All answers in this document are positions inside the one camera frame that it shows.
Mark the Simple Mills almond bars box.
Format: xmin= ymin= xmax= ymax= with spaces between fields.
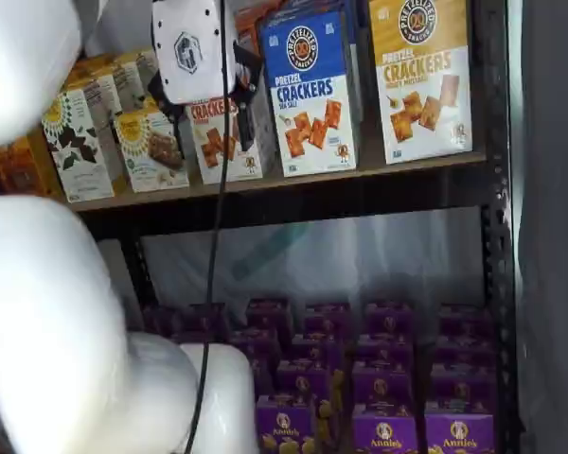
xmin=112 ymin=106 xmax=191 ymax=193
xmin=140 ymin=92 xmax=172 ymax=114

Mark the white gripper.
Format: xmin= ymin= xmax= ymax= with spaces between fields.
xmin=146 ymin=0 xmax=267 ymax=150

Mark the white backdrop sheet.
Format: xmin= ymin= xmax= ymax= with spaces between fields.
xmin=80 ymin=0 xmax=487 ymax=332

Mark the wooden shelf board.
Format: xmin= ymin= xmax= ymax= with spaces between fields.
xmin=68 ymin=150 xmax=488 ymax=212

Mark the dark orange snack box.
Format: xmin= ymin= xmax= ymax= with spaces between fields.
xmin=0 ymin=135 xmax=54 ymax=199

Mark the yellow honey mustard cracker box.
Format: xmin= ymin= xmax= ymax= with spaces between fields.
xmin=367 ymin=0 xmax=474 ymax=166

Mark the black cable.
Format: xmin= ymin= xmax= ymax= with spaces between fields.
xmin=183 ymin=0 xmax=232 ymax=454

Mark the black metal shelf rack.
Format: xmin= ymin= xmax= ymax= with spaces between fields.
xmin=70 ymin=0 xmax=521 ymax=454

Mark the Simple Mills Sweet Thins box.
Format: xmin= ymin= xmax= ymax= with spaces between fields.
xmin=82 ymin=53 xmax=147 ymax=114
xmin=41 ymin=78 xmax=127 ymax=204
xmin=68 ymin=65 xmax=123 ymax=114
xmin=113 ymin=48 xmax=159 ymax=111

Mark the orange cheddar cracker box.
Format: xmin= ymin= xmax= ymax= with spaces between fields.
xmin=234 ymin=3 xmax=267 ymax=46
xmin=184 ymin=96 xmax=266 ymax=185

